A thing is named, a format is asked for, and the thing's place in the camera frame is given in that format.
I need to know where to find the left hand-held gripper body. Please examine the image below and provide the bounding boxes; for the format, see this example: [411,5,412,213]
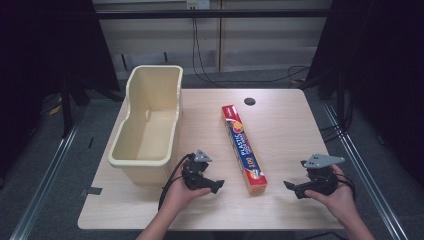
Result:
[181,149,213,191]

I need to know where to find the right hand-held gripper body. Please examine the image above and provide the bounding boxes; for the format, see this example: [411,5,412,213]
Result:
[300,153,346,197]

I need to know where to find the long blue red wrap box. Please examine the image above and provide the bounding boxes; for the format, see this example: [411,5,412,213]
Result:
[221,104,269,196]

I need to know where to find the cream plastic bin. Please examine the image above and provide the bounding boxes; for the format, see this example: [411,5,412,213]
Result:
[107,64,184,186]

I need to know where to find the person's left hand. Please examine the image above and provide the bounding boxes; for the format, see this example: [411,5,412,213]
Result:
[162,165,213,218]

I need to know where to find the person's right hand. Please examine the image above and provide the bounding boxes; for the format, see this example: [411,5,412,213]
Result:
[304,164,360,225]

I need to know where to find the black metal stand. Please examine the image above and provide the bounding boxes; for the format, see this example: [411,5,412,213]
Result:
[335,71,347,132]
[60,74,74,139]

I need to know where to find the dark tape piece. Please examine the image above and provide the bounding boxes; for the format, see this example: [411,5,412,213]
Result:
[79,186,104,197]

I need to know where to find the black curtain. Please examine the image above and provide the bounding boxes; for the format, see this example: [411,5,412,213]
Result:
[0,0,122,181]
[298,0,424,188]

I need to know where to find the black horizontal bar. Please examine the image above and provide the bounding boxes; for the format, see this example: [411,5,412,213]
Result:
[94,9,332,20]

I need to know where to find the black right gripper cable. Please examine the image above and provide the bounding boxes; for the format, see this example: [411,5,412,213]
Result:
[335,172,357,202]

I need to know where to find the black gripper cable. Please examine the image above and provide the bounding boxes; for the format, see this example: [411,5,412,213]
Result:
[157,152,195,212]
[335,172,357,202]

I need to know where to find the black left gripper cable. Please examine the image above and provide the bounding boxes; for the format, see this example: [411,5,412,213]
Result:
[157,152,195,212]

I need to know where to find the metal floor rail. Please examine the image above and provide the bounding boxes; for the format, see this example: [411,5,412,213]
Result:
[9,125,81,240]
[322,102,409,240]

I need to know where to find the black floor cables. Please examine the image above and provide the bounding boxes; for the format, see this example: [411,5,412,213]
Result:
[319,96,355,145]

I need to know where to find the black wall cables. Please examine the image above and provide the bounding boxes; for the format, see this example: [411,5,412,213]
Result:
[191,17,312,88]

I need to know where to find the yellow floor cable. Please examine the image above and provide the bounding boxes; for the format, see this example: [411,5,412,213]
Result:
[48,95,64,117]

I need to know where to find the white wall power outlet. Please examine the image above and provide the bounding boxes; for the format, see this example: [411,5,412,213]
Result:
[186,0,211,10]

